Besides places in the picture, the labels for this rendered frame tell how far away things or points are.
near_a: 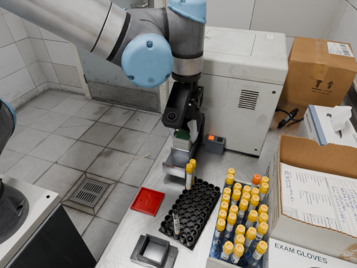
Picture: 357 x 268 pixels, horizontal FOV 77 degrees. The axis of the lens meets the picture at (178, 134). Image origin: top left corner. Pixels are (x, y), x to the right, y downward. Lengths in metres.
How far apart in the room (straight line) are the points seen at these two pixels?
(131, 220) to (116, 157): 1.42
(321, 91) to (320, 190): 0.50
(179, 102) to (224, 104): 0.17
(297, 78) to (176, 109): 0.62
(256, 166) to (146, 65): 0.51
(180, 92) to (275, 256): 0.39
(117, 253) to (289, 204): 0.41
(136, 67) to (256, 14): 1.63
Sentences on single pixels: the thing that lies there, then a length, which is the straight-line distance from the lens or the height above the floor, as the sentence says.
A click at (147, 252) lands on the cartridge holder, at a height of 0.89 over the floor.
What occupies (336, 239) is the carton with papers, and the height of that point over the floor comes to 1.00.
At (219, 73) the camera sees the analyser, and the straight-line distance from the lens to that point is 0.61.
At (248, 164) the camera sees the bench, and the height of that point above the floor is 0.87.
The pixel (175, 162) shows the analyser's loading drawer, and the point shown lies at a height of 0.92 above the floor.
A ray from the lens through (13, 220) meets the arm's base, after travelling 0.64.
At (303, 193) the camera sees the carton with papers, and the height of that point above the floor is 0.94.
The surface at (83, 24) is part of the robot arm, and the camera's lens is 0.34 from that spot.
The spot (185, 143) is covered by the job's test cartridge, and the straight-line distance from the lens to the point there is 0.63.
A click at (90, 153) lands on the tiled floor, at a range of 2.10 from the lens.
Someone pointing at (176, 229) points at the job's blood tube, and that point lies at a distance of 0.53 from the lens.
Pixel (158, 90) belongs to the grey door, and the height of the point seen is 0.27.
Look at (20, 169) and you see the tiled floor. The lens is 2.24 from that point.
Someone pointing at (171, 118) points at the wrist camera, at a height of 1.10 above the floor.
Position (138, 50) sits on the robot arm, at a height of 1.29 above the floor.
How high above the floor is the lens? 1.40
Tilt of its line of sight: 41 degrees down
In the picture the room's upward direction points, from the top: straight up
